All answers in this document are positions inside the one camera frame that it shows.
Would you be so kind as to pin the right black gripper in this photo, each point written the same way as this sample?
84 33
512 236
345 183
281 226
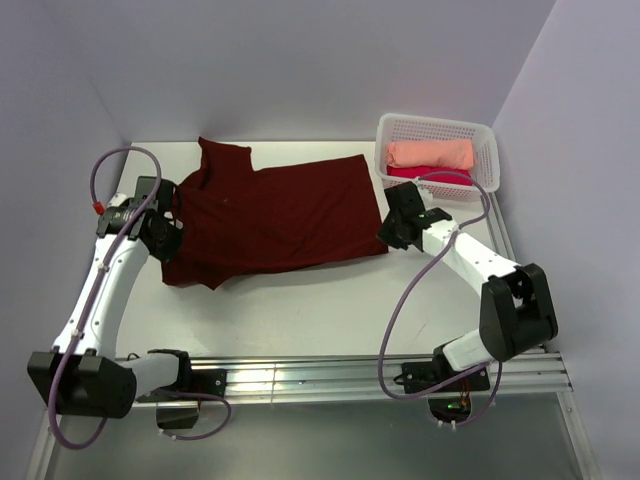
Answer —
386 235

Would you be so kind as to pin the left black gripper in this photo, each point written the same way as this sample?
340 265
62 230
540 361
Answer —
170 249

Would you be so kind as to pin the dark red t-shirt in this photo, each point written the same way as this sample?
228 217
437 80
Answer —
241 221

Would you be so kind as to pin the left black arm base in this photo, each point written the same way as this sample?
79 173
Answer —
181 418

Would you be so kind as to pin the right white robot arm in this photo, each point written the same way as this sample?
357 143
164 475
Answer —
516 309

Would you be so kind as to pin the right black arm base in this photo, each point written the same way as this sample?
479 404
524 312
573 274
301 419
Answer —
456 407

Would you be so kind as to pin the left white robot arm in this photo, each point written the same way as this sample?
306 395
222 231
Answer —
80 375

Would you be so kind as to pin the rolled pink t-shirt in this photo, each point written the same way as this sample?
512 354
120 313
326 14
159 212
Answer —
433 174

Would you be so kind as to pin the white plastic basket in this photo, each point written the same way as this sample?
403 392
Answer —
394 127

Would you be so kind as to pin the rolled peach t-shirt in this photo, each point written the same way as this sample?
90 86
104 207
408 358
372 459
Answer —
454 154

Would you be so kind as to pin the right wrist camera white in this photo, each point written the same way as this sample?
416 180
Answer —
425 194

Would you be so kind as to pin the aluminium rail frame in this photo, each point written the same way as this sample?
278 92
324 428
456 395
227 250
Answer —
302 380

